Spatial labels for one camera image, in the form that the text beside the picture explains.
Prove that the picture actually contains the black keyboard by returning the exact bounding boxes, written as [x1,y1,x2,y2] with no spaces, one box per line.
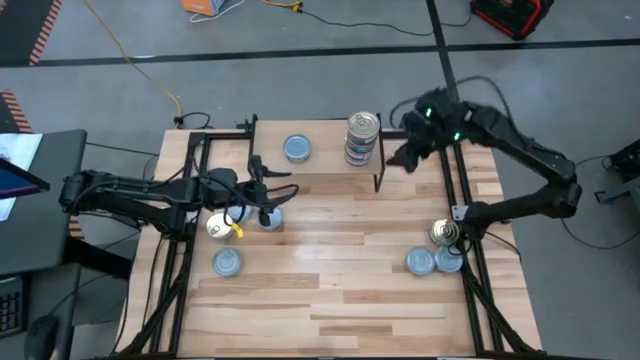
[0,275,26,339]

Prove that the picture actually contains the rear green rim can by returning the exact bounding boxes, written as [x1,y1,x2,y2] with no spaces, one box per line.
[428,217,461,247]

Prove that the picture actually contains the black looped floor cable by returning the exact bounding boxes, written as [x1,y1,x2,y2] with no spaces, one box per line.
[559,154,640,250]

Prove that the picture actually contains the thin black cable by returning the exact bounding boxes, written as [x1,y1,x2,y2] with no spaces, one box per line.
[85,142,160,157]

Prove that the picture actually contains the red black equipment case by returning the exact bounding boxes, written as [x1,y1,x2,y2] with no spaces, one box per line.
[469,0,556,41]

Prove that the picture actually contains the dark monitor screen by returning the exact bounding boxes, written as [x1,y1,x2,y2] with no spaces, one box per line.
[0,157,51,200]

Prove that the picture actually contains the black computer mouse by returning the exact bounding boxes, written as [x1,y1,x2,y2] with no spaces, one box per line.
[23,313,62,360]

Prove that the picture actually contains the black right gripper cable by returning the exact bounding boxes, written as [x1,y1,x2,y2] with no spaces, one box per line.
[389,74,511,126]

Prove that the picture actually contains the black equipment stand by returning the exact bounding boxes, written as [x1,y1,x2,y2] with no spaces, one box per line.
[593,138,640,206]

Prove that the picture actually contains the yellow power plug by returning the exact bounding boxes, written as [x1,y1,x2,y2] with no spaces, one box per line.
[262,0,304,14]

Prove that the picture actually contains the black coiled cable plug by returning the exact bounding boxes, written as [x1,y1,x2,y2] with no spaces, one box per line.
[172,111,212,131]

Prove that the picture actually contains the white paper sheet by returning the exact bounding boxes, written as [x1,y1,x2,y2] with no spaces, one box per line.
[0,132,44,222]

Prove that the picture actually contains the orange device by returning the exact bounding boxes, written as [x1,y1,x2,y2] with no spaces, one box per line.
[181,0,222,17]

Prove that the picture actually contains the grey desk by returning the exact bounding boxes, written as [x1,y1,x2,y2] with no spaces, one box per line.
[0,128,89,277]

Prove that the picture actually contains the yellow floor cable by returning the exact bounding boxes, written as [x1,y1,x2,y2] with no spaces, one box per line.
[82,0,184,121]

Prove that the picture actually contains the grey side table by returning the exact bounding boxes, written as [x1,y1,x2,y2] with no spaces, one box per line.
[0,262,84,360]

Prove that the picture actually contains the white floor cable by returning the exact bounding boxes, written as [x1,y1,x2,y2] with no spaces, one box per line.
[188,0,247,24]

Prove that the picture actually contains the black aluminium table frame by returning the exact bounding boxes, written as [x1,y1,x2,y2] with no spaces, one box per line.
[112,113,546,360]

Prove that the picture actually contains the wooden shelf black wire legs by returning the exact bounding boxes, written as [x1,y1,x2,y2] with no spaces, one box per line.
[247,113,387,195]

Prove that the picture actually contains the black mat orange striped edge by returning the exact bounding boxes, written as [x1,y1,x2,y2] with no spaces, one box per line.
[0,88,34,134]
[0,0,65,67]

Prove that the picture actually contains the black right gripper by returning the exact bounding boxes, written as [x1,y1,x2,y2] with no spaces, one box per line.
[386,91,455,174]

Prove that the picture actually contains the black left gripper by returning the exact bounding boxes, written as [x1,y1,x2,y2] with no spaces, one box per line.
[234,154,293,230]

